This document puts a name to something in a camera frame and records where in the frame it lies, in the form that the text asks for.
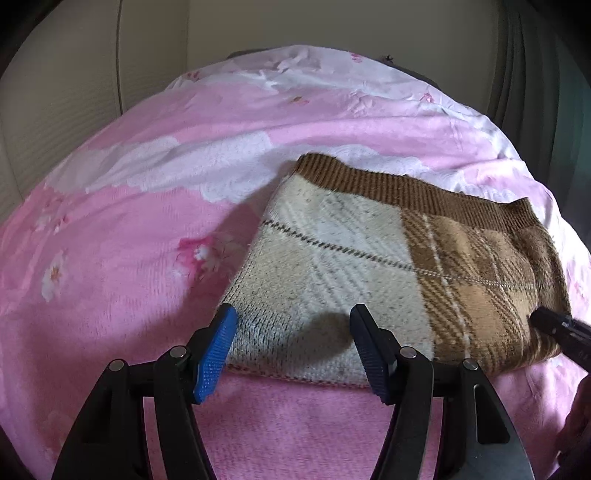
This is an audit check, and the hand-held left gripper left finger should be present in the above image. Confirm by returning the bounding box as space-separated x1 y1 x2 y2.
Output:
51 303 239 480

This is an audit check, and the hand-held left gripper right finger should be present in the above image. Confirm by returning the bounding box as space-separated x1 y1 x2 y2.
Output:
349 303 537 480

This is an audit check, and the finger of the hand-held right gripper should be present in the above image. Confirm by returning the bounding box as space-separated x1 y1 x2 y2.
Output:
530 306 591 371

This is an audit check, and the brown plaid knit sweater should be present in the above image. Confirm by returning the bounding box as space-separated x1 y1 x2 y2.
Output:
221 152 574 389

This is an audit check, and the pink floral blanket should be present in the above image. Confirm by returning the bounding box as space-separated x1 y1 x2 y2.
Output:
0 44 591 480

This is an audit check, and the green curtain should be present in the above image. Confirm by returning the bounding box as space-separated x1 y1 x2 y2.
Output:
488 0 591 178

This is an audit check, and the grey headboard cushion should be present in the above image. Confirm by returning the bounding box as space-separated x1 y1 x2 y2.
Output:
379 54 440 89

